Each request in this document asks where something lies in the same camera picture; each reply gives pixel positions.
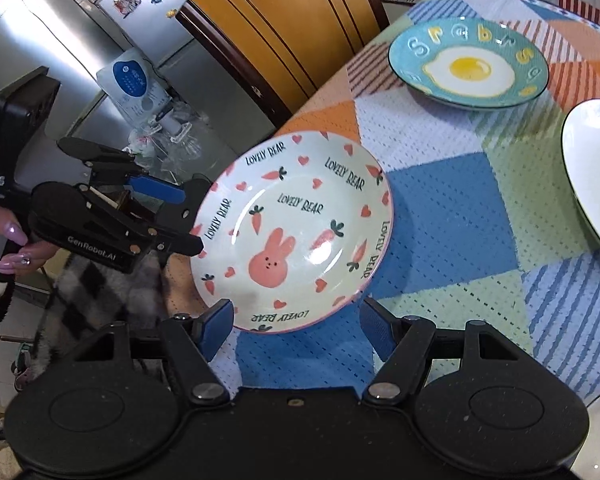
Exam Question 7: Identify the pink bunny carrot plate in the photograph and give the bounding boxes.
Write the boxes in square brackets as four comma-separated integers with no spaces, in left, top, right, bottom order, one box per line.
[190,131,393,334]

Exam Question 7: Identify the white black-rimmed plate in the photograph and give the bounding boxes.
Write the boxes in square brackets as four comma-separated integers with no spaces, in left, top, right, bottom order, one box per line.
[560,99,600,242]

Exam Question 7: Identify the teal fried egg plate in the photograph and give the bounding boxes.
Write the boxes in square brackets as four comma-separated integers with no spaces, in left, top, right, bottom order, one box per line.
[388,16,550,110]

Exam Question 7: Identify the left hand pink nails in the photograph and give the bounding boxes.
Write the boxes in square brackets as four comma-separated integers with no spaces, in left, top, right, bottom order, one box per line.
[0,207,59,275]

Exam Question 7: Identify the colourful patchwork tablecloth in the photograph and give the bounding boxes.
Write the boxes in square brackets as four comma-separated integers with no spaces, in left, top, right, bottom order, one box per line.
[214,0,600,411]

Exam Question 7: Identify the silver refrigerator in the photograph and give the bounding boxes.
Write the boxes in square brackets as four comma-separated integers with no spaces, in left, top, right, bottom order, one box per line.
[0,0,274,183]

